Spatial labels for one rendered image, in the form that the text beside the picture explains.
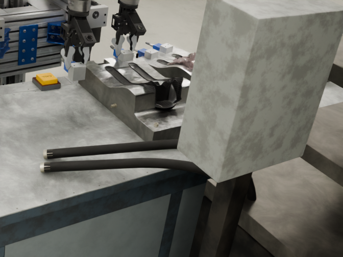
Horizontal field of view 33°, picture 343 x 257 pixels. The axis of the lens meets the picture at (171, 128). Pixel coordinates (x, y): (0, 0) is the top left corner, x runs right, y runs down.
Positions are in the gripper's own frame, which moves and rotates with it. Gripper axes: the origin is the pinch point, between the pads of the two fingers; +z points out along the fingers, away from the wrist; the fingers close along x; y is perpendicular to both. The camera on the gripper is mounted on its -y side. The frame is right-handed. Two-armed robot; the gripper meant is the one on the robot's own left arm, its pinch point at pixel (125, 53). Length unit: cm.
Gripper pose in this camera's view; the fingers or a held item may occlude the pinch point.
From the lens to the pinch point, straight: 234.5
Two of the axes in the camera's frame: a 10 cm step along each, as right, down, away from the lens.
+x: -7.9, 1.8, -5.9
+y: -5.9, -4.8, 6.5
